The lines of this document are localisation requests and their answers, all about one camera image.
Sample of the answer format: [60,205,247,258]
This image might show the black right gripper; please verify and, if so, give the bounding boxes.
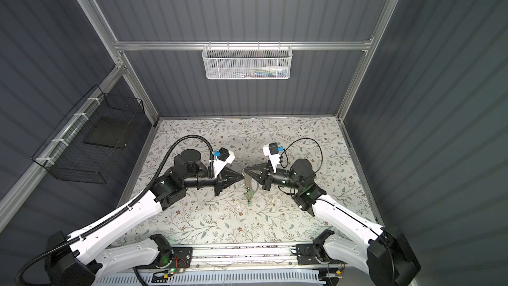
[245,163,302,193]

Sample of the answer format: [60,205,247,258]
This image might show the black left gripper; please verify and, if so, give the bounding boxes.
[184,167,245,197]

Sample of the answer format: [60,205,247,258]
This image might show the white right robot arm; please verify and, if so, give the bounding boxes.
[244,159,421,285]

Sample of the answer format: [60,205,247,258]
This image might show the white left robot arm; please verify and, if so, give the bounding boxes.
[44,148,244,285]

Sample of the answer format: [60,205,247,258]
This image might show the items in white basket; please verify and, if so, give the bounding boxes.
[233,66,290,79]

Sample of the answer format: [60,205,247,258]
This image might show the black foam pad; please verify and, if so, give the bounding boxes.
[83,117,137,150]

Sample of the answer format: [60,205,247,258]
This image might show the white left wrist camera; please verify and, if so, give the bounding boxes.
[213,148,235,177]

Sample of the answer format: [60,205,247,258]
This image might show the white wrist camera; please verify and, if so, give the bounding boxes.
[213,148,235,177]
[263,142,284,172]

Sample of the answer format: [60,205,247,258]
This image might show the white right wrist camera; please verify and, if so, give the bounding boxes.
[263,142,284,172]

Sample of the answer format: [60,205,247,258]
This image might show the thin black camera cable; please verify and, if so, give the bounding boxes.
[279,138,324,172]

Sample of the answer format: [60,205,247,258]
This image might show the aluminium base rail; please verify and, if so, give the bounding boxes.
[118,242,398,273]

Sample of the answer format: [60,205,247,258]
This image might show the white slotted cable duct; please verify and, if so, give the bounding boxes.
[94,268,341,285]

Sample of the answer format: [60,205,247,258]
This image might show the white wire mesh basket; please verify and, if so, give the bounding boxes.
[202,48,293,80]

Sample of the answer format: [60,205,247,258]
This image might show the black wire basket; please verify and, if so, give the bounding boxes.
[32,86,146,185]

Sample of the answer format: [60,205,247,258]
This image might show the horizontal aluminium frame bar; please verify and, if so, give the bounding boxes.
[114,41,371,51]

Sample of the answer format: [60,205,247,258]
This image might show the left side aluminium rail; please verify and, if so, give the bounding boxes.
[1,62,126,230]

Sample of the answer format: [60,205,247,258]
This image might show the black corrugated cable conduit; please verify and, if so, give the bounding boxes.
[15,134,215,286]

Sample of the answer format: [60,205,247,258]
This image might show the aluminium frame corner post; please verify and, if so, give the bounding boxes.
[337,0,400,123]

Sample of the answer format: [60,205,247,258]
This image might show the left aluminium frame post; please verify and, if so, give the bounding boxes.
[76,0,160,124]

